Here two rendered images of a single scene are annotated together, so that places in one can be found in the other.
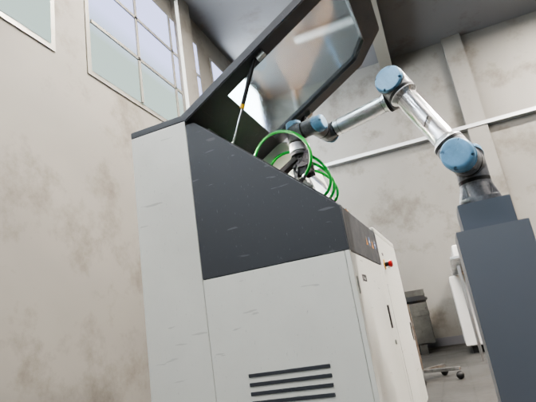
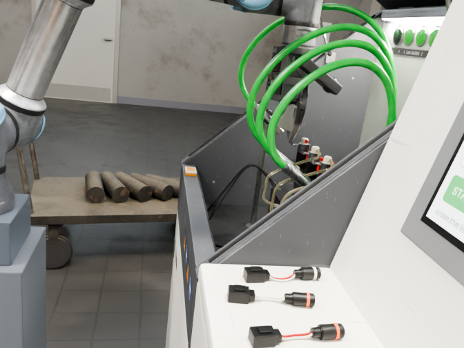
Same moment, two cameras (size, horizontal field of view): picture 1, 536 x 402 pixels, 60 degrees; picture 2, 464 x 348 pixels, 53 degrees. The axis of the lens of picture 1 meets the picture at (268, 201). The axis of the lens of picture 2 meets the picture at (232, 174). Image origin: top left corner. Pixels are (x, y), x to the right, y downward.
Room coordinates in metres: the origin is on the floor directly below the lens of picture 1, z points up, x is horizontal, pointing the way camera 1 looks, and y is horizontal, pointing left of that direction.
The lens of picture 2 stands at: (2.84, -0.80, 1.33)
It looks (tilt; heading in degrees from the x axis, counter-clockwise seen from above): 17 degrees down; 150
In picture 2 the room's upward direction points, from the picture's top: 7 degrees clockwise
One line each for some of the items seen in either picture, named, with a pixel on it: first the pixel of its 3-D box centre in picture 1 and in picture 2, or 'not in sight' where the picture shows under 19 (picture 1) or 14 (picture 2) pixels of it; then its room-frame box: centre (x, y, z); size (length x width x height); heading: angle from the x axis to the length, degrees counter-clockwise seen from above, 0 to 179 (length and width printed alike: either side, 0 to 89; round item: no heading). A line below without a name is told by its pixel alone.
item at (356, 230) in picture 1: (359, 240); (192, 233); (1.92, -0.35, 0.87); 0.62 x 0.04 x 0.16; 160
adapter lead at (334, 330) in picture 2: not in sight; (297, 333); (2.47, -0.46, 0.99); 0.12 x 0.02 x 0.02; 76
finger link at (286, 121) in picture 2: not in sight; (286, 123); (2.00, -0.18, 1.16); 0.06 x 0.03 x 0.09; 70
